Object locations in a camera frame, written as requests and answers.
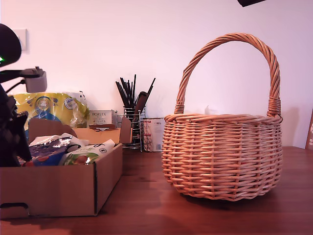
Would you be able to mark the brown cardboard box with lid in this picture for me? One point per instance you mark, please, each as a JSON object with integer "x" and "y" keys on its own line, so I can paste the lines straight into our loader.
{"x": 61, "y": 188}

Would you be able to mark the black chopstick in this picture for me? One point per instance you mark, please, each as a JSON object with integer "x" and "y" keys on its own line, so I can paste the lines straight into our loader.
{"x": 129, "y": 94}
{"x": 121, "y": 95}
{"x": 134, "y": 90}
{"x": 125, "y": 93}
{"x": 150, "y": 86}

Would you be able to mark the blue Terry's chocolate orange bag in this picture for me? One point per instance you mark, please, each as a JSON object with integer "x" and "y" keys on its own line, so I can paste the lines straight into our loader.
{"x": 46, "y": 151}

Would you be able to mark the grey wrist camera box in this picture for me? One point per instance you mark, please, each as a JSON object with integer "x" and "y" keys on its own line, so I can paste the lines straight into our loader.
{"x": 36, "y": 83}

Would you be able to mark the white tin with red label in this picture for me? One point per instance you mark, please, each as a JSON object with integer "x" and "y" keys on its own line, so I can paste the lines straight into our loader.
{"x": 152, "y": 137}

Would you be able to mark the white wall light switch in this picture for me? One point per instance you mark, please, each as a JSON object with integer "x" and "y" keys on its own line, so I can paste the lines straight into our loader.
{"x": 24, "y": 39}

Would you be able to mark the white Porlex box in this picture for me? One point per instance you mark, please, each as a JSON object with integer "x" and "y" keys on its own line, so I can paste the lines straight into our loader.
{"x": 101, "y": 117}

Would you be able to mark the white tissue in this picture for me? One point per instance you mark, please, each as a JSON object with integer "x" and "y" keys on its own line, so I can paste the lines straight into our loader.
{"x": 209, "y": 110}

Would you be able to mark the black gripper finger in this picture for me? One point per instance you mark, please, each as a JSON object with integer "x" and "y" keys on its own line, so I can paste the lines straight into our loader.
{"x": 8, "y": 154}
{"x": 24, "y": 137}

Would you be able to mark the yellow plastic-wrapped paper roll pack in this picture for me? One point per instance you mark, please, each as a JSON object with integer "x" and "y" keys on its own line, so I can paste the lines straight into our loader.
{"x": 49, "y": 105}

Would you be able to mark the dark kitchen spatula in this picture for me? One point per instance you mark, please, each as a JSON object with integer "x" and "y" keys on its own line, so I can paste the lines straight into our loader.
{"x": 141, "y": 100}

